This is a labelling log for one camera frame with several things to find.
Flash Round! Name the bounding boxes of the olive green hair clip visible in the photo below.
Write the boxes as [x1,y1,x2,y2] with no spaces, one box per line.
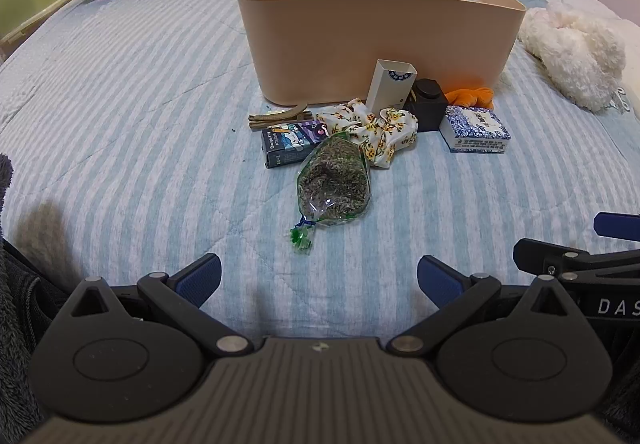
[248,104,313,130]

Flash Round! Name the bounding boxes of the blue white patterned box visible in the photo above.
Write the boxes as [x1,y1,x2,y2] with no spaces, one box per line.
[439,105,512,154]

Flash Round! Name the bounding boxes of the clear bag of dried herbs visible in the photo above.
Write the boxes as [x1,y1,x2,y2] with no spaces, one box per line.
[288,131,372,256]

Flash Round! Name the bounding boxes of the orange plush toy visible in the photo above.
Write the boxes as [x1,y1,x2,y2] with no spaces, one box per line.
[444,85,496,111]

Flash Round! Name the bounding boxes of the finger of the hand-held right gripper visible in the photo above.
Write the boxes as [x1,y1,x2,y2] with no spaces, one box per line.
[513,237,640,281]
[593,212,640,240]

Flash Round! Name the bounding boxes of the tall white open box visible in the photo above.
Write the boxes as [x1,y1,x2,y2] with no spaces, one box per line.
[365,59,418,114]

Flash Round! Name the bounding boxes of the white fluffy plush toy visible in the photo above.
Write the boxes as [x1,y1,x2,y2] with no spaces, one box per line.
[518,0,627,113]

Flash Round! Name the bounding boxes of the black cube box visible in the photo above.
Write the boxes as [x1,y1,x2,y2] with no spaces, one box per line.
[404,79,449,133]

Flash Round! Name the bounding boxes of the blue striped bed quilt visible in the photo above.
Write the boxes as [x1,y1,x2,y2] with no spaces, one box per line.
[0,0,640,365]

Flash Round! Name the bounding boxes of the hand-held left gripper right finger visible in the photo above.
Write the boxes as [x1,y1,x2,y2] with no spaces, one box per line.
[387,254,582,358]

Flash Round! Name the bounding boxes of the grey fleece clothing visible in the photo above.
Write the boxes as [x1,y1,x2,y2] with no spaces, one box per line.
[0,153,73,430]

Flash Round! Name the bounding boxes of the yellow floral fabric scrunchie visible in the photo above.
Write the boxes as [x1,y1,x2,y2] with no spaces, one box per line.
[316,98,419,169]

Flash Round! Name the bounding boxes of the beige plastic storage bin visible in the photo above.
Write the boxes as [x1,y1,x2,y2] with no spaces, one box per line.
[236,0,527,106]

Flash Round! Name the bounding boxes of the dark blue cartoon carton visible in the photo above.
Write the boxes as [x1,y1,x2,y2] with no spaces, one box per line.
[261,120,330,170]

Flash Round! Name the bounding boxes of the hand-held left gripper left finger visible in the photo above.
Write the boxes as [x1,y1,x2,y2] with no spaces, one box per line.
[64,253,254,358]

